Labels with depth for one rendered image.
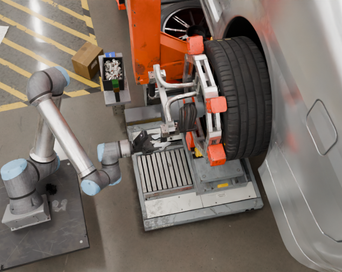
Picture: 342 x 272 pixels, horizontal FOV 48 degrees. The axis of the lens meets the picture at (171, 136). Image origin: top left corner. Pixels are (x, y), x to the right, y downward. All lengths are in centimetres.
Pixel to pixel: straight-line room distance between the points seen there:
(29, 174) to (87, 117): 94
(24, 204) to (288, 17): 168
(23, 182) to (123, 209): 76
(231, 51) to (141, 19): 54
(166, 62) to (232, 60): 70
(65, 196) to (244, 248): 122
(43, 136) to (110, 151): 46
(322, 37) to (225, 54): 65
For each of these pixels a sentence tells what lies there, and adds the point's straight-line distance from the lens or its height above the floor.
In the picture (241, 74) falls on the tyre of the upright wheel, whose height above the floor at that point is 117.
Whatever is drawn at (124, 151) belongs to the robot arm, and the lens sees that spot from 197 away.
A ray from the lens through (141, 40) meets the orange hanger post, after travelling 227.
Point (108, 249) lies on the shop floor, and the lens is 268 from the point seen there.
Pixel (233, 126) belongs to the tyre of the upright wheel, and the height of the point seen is 104.
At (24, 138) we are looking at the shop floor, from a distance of 312.
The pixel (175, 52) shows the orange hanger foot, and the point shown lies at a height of 77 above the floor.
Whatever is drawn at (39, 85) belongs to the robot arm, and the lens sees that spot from 197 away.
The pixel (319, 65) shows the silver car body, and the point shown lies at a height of 160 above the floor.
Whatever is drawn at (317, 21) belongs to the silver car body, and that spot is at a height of 168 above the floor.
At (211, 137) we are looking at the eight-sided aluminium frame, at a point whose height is 96.
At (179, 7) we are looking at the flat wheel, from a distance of 311.
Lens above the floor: 259
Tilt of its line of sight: 61 degrees down
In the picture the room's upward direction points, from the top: 4 degrees clockwise
